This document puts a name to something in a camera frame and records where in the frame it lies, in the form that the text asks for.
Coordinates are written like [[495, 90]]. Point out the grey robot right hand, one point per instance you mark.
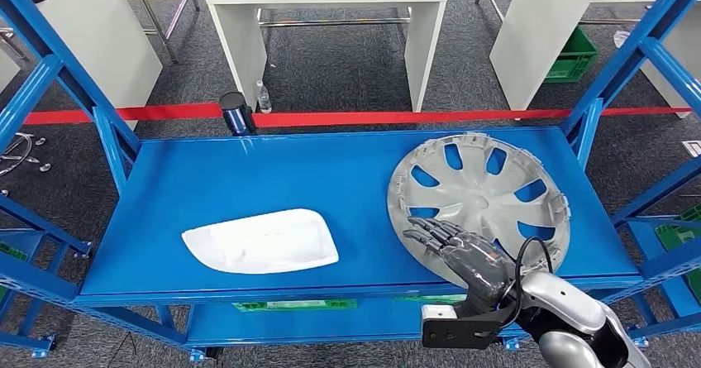
[[482, 269]]

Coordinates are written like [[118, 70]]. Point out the silver wheel hubcap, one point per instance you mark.
[[476, 201]]

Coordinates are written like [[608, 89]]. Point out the blue metal shelf rack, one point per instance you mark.
[[38, 237], [274, 179], [646, 239]]

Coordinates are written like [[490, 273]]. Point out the green plastic crate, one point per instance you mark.
[[572, 58], [432, 299], [296, 305], [679, 234], [11, 252]]

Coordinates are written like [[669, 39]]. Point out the red barrier belt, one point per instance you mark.
[[438, 117], [164, 112]]

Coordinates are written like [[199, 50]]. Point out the white plastic mirror cover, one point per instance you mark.
[[263, 242]]

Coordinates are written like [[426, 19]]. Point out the floor socket plate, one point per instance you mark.
[[693, 148]]

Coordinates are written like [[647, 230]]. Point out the clear plastic wrapper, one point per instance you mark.
[[620, 38]]

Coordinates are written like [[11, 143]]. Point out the clear water bottle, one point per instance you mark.
[[264, 100]]

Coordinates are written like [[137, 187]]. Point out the chrome chair base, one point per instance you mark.
[[22, 159]]

